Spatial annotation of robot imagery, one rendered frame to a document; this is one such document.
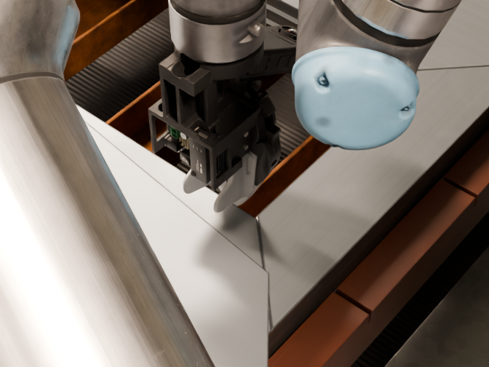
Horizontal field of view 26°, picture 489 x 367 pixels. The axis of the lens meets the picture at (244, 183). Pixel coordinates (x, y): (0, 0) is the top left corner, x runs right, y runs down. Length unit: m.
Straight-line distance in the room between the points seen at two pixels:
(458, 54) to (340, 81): 0.55
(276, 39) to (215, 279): 0.22
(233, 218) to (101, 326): 0.69
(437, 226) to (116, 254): 0.75
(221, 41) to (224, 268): 0.24
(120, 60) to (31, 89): 1.29
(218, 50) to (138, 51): 0.82
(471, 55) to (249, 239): 0.35
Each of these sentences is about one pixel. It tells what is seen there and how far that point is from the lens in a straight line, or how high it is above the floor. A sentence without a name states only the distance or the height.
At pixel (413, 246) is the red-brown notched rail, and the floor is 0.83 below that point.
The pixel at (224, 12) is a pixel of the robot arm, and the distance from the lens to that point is 0.78.
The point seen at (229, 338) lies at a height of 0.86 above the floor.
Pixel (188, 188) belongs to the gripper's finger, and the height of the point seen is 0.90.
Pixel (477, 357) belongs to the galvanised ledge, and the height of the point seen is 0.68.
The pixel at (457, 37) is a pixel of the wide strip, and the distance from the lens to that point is 1.19.
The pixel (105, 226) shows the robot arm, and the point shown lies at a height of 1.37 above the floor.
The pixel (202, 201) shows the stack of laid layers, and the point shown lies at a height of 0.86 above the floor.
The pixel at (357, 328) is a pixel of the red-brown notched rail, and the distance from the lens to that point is 0.95.
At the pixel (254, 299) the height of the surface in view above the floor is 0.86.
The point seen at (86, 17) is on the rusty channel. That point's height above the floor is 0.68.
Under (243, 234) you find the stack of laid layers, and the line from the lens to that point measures 0.97.
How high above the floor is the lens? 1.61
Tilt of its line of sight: 48 degrees down
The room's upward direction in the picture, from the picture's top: straight up
